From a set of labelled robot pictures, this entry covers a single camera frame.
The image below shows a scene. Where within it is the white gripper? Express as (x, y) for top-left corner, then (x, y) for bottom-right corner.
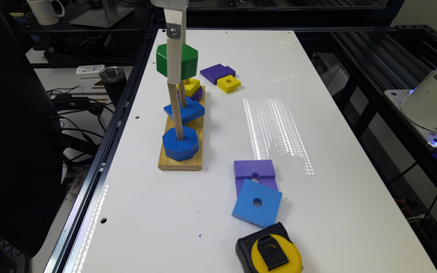
(151, 0), (189, 84)

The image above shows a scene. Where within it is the green octagonal block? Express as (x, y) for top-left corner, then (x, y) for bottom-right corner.
(156, 44), (198, 80)

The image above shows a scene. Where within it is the purple block at rear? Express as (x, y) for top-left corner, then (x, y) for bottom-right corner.
(200, 64), (236, 85)

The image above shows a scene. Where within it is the yellow square block on peg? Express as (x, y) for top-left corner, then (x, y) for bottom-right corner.
(183, 78), (200, 97)

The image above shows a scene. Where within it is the purple round block on peg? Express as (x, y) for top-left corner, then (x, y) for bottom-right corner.
(185, 86), (203, 101)

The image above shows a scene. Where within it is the yellow square block loose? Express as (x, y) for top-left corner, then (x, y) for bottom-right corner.
(216, 75), (241, 93)

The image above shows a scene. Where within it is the blue square block on peg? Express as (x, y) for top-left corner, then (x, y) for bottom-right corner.
(178, 97), (205, 124)

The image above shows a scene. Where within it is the blue octagonal block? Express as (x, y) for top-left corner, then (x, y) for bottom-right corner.
(162, 127), (200, 162)

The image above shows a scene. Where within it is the purple square block front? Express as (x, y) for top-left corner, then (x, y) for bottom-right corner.
(234, 159), (278, 195)

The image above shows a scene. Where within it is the light blue square block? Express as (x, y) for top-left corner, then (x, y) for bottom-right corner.
(232, 179), (282, 228)

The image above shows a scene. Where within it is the front wooden peg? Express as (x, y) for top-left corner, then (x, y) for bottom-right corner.
(167, 83), (184, 141)

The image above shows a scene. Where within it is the grey monitor stand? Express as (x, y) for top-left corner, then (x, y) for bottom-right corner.
(70, 0), (134, 28)

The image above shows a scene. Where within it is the black tumbler cup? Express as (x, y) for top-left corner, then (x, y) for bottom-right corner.
(99, 66), (127, 107)

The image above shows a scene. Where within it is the white remote label device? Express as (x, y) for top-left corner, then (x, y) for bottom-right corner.
(76, 64), (105, 79)

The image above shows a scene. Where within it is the white mug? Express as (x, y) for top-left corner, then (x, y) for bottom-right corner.
(27, 0), (65, 26)

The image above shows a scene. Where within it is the wooden peg base board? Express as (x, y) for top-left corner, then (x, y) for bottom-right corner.
(158, 99), (205, 171)

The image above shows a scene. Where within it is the black office chair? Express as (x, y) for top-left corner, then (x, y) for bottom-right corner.
(0, 9), (64, 258)

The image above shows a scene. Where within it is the yellow black tape measure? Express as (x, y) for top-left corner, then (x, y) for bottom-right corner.
(235, 222), (303, 273)

